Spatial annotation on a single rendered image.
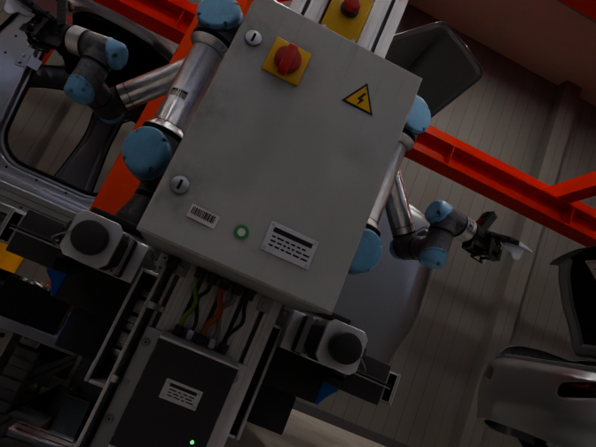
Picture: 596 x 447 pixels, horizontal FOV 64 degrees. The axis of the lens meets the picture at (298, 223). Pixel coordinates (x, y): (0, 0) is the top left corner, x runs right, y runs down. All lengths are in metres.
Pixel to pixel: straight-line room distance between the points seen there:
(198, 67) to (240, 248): 0.66
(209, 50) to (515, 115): 7.86
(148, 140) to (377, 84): 0.57
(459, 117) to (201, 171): 7.65
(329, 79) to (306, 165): 0.17
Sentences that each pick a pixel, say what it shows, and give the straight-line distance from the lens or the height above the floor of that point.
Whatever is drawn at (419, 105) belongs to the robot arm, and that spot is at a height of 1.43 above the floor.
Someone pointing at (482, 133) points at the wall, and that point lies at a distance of 8.45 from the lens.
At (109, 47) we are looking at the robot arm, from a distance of 1.42.
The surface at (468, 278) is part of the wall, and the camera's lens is 7.77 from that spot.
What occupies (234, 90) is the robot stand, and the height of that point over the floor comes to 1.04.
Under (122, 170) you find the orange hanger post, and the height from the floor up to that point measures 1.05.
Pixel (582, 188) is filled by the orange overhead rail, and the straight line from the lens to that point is 5.59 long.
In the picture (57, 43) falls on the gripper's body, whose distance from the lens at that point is 1.50.
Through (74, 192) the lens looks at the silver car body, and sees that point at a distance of 2.52.
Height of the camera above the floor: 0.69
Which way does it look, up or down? 14 degrees up
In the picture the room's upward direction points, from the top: 23 degrees clockwise
